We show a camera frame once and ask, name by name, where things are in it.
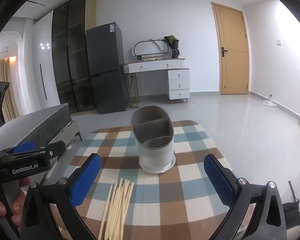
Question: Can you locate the white wardrobe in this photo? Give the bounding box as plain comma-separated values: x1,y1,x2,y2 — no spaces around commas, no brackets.
34,10,62,110

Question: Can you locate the wooden door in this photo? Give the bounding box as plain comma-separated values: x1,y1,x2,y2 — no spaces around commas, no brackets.
211,2,250,95

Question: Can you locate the checked tablecloth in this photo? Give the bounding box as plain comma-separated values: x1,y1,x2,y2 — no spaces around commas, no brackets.
41,120,237,240

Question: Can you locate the dark glass cabinet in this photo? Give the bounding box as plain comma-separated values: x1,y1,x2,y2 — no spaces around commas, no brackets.
51,0,95,113

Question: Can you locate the gold wire stool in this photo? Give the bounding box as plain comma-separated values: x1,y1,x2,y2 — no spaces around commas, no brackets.
126,74,140,108

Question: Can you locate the grey and white utensil holder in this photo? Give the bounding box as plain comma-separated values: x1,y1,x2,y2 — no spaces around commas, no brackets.
131,106,176,174

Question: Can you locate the pile of wooden chopsticks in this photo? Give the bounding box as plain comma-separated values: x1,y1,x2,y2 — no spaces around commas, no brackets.
98,177,135,240

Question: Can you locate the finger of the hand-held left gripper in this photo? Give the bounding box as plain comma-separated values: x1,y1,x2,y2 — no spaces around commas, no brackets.
31,140,66,159
13,142,37,154

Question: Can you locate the beige curtain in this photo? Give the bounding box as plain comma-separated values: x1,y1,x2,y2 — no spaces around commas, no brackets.
0,59,20,122

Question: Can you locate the dark grey refrigerator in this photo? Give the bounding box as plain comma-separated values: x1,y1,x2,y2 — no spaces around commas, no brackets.
86,22,129,114

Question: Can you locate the person's left hand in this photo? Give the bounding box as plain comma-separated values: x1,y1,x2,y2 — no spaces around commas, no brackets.
0,189,23,222

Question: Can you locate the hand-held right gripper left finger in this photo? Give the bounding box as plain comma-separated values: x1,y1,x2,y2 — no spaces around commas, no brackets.
20,153,102,240

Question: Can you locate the white vanity desk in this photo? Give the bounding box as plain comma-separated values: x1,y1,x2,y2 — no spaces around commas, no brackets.
122,58,190,105

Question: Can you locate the black object with handle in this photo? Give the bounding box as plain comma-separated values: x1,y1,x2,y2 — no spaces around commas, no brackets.
282,180,300,233

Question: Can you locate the grey bed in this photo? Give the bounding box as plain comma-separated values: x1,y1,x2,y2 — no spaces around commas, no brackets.
0,103,83,180

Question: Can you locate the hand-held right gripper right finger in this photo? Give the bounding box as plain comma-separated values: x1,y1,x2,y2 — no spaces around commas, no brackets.
203,154,288,240

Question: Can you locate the oval vanity mirror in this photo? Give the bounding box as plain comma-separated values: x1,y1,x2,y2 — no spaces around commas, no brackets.
132,39,171,59

